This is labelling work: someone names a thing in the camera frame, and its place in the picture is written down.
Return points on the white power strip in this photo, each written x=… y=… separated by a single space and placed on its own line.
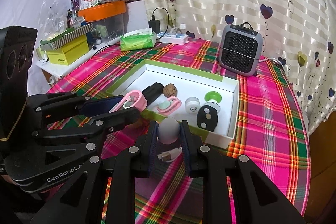
x=179 y=39

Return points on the black rectangular device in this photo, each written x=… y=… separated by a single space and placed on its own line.
x=152 y=92

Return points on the pink clip large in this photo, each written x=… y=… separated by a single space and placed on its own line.
x=134 y=98

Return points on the plaid tablecloth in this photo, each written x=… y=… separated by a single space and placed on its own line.
x=270 y=128

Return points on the striped box lid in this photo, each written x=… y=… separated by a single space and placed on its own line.
x=65 y=37

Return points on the clear plastic bag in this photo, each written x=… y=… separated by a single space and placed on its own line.
x=52 y=19

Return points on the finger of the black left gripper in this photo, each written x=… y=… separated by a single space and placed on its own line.
x=53 y=107
x=90 y=136

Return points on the pink clip small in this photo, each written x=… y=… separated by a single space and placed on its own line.
x=169 y=106

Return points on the yellow shoe box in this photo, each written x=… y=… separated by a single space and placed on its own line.
x=70 y=52

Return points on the green white suction stamp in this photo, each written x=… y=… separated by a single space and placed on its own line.
x=213 y=97

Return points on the green tissue pack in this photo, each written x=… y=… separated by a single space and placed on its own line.
x=138 y=39

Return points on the white round timer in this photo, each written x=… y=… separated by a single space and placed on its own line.
x=192 y=105

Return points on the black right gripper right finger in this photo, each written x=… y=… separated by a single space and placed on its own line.
x=235 y=190

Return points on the brown walnut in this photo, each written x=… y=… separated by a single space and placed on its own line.
x=170 y=90

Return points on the orange lidded clear bin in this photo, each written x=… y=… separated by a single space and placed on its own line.
x=107 y=19

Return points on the heart pattern curtain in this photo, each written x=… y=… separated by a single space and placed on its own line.
x=300 y=33

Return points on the grey mini heater fan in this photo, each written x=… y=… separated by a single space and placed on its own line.
x=240 y=49

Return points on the green white open box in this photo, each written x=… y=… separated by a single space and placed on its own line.
x=189 y=83

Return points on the black oval three-button pad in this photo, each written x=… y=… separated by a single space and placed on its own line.
x=207 y=118

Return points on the white round bulb light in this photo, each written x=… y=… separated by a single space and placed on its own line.
x=168 y=131

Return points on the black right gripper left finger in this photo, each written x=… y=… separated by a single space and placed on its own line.
x=103 y=188

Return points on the black charger adapter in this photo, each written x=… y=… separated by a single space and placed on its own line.
x=154 y=24

